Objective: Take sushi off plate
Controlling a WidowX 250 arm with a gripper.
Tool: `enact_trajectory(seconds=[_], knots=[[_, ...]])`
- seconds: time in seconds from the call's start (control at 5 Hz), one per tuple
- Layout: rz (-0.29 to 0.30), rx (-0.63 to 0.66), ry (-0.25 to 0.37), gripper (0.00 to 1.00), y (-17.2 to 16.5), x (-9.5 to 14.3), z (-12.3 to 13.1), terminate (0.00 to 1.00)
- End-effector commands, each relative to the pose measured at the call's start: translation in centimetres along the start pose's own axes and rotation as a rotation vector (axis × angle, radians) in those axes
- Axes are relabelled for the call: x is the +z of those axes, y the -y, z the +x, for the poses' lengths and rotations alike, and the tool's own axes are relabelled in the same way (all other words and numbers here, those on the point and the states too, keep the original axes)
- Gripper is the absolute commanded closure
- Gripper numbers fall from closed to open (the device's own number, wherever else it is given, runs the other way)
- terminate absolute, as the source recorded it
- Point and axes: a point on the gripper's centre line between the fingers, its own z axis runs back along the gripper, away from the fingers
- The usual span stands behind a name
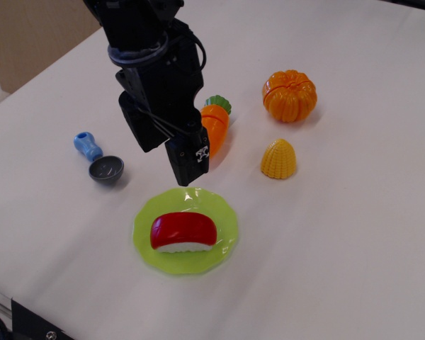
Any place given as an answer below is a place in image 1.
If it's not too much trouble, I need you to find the orange toy carrot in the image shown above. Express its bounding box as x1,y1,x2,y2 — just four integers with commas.
200,95,232,158

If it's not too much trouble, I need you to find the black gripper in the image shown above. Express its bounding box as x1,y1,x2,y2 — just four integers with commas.
108,19,210,186

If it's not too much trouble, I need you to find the orange toy pumpkin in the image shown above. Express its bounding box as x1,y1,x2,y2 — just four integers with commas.
262,70,317,123

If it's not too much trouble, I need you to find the green plastic plate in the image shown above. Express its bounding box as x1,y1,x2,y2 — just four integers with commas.
132,188,239,275

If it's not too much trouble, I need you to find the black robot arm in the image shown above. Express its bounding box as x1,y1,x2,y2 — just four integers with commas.
85,1,210,186

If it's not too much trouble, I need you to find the black corner bracket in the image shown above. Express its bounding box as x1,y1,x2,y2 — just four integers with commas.
11,300,74,340

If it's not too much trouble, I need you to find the red white toy sushi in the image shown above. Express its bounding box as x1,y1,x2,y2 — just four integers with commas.
150,212,217,253

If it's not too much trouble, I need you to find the yellow toy corn piece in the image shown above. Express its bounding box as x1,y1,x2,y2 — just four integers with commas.
260,139,297,179

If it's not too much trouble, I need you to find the blue handled grey ladle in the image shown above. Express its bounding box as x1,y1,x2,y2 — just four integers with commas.
73,132,124,185

